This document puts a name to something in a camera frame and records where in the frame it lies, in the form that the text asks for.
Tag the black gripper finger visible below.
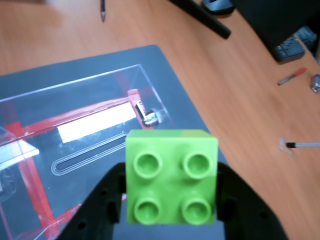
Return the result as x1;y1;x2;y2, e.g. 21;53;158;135
216;161;288;240
58;162;128;240

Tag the green lego block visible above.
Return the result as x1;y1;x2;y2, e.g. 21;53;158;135
124;129;219;226

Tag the metal box latch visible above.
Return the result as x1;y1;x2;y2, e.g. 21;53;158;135
134;99;166;129

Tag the transparent acrylic box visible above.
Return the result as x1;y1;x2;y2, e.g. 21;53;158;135
0;64;174;240

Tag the red tape rectangle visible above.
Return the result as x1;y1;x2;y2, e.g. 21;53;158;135
2;88;142;227

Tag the clear pen black tip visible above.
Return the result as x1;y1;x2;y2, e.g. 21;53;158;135
279;137;320;156

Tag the grey marker red cap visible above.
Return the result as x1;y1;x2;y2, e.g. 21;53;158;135
277;67;308;87

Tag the small silver purple object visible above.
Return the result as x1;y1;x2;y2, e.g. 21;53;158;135
310;73;320;95

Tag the grey table mat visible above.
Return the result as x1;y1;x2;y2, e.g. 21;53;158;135
0;44;230;240

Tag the large black monitor base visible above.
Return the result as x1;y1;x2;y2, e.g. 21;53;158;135
234;0;320;48

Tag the black bar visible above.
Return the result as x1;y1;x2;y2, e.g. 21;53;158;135
168;0;232;40

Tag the dark computer mouse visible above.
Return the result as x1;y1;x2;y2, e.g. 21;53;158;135
201;0;236;16

